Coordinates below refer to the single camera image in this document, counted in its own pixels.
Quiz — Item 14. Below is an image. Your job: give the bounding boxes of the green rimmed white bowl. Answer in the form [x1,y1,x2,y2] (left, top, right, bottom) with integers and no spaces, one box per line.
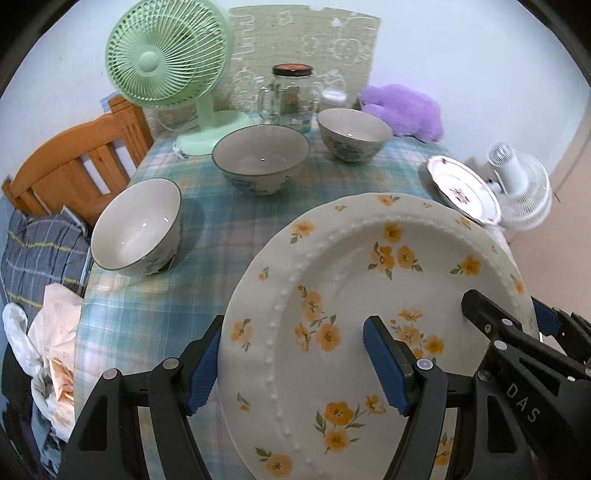
[318,108,393,163]
[212,124,310,196]
[91,178,184,278]

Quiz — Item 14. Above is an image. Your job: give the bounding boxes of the crumpled white cloth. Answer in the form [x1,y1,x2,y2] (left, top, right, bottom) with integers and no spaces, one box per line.
[28,284,85,430]

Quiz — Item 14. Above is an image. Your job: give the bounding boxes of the large yellow floral plate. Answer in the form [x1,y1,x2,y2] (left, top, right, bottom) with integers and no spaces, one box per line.
[217,193,539,480]

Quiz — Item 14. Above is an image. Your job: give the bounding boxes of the white plastic bag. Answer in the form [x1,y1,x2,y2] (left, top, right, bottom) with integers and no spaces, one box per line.
[2,305,47,407]

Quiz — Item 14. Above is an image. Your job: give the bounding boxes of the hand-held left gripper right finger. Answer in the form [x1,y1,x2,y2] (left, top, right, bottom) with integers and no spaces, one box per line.
[363,316,532,480]

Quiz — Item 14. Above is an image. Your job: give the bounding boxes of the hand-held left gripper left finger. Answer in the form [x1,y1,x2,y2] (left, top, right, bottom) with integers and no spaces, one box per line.
[58,316,225,480]

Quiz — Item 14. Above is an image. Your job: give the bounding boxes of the grey plaid pillow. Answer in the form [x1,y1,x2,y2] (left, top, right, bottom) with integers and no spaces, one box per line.
[0,210,90,308]

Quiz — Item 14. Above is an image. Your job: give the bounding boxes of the white standing fan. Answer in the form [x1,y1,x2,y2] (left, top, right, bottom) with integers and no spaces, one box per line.
[480,143,553,230]

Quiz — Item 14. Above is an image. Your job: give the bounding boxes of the glass mug jar black lid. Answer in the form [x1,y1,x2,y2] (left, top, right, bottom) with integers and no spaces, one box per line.
[257,64,320,134]

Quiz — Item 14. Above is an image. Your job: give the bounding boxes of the blue plaid tablecloth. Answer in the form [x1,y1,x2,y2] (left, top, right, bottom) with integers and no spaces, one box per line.
[74,111,522,480]

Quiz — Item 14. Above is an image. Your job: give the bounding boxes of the wooden bed headboard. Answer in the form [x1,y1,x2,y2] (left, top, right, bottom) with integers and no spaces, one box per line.
[1,95,154,227]

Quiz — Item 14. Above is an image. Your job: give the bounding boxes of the purple plush toy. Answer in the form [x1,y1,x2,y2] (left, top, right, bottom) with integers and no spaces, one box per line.
[359,84,444,142]

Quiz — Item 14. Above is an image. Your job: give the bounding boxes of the white fan power cord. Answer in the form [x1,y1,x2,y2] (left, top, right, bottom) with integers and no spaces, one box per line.
[147,108,204,160]

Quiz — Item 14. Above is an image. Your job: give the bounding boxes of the clear cotton swab container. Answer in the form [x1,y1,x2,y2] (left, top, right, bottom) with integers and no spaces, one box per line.
[320,76,348,112]

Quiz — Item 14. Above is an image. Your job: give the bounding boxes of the small red floral plate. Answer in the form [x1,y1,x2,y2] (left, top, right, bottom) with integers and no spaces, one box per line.
[426,155,502,227]

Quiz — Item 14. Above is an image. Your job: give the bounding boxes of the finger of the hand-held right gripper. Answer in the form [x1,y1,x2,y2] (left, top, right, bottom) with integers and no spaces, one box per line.
[530,298,591,370]
[461,289,514,343]

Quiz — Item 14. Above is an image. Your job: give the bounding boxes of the beige sheep print wall cloth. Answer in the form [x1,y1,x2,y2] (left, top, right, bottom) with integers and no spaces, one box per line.
[224,6,382,116]

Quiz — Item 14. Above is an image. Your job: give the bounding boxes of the green desk fan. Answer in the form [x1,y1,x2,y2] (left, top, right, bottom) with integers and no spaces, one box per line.
[105,0,254,157]

